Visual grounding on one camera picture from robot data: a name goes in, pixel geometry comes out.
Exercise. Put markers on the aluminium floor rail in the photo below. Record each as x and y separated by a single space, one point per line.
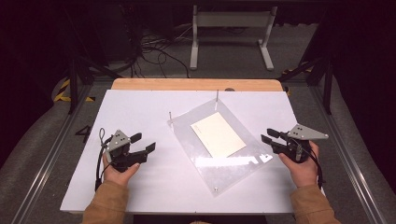
53 152
345 152

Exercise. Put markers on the black metal stand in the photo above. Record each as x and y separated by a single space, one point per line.
73 84
327 84

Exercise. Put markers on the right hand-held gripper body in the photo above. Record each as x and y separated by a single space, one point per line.
299 146

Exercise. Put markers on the cream paper card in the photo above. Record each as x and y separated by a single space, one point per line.
218 135

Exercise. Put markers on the clear acrylic sheet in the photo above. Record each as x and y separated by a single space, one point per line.
224 172

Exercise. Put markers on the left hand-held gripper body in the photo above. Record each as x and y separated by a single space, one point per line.
120 146

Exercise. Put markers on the person's left hand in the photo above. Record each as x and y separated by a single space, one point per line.
118 176

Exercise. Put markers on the wooden table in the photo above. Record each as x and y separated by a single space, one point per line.
193 84

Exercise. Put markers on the person's right hand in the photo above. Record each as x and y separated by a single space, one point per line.
303 172

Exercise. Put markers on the yellow black hazard tape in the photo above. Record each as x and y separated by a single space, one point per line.
63 91

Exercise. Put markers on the large white board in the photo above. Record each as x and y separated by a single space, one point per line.
149 105

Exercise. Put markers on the white metal stand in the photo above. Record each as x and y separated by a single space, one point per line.
232 20

